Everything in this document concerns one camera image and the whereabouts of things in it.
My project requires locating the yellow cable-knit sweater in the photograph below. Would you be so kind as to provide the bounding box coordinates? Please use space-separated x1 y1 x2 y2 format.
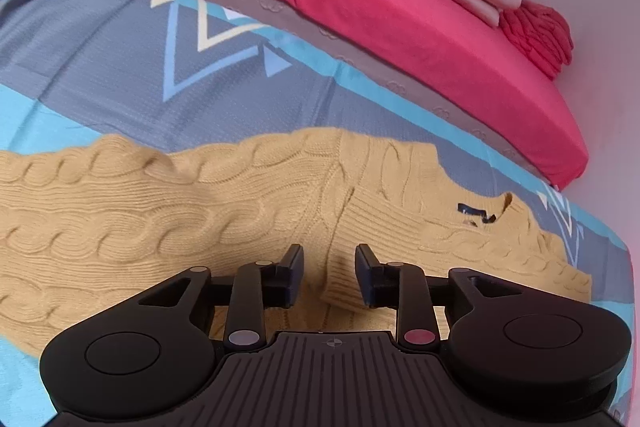
0 128 593 355

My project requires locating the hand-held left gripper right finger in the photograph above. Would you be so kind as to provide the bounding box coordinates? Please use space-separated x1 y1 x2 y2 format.
354 244 521 351

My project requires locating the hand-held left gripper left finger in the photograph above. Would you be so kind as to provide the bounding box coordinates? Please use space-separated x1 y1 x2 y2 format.
137 244 306 353

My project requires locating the blue grey geometric bedsheet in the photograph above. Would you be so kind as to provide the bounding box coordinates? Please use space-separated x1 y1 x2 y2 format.
0 0 632 427

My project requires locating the red bedsheet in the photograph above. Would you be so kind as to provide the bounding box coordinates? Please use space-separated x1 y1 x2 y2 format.
120 0 590 190

